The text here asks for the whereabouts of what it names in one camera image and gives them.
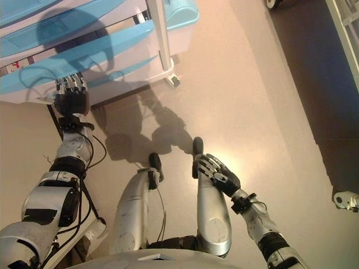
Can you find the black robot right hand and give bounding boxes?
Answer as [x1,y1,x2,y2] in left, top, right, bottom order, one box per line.
[196,152,242,198]

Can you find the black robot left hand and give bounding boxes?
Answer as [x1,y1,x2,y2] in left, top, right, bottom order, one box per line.
[53,73,91,117]

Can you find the white medical cart blue drawers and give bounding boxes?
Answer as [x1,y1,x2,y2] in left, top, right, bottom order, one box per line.
[0,54,163,108]

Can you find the black robot right foot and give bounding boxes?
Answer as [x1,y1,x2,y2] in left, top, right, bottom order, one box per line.
[192,136,205,157]

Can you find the black robot foot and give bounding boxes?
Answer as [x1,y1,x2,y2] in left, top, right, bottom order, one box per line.
[192,136,205,157]
[148,152,163,172]

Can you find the silver robot right leg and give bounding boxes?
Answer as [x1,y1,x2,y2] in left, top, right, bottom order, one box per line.
[192,155,233,257]

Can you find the silver robot leg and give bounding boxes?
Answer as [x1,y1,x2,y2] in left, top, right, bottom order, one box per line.
[113,167,165,253]
[192,155,233,257]

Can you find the black robot left foot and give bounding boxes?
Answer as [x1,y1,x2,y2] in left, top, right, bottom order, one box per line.
[148,152,163,172]

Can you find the silver robot left leg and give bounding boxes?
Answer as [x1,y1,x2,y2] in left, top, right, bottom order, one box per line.
[113,167,165,253]

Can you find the grey robot torso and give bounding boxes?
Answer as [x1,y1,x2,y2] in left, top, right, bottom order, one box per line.
[63,234,269,269]

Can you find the white bin blue lid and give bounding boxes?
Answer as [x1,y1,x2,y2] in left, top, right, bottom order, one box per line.
[162,0,200,58]

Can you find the white drawer blue handle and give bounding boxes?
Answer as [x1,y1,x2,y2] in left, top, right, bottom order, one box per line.
[0,0,148,29]
[0,21,157,59]

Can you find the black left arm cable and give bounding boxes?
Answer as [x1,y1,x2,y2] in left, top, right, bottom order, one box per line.
[42,120,109,269]

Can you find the white hospital bed frame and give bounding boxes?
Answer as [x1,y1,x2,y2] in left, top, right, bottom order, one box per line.
[324,0,359,95]

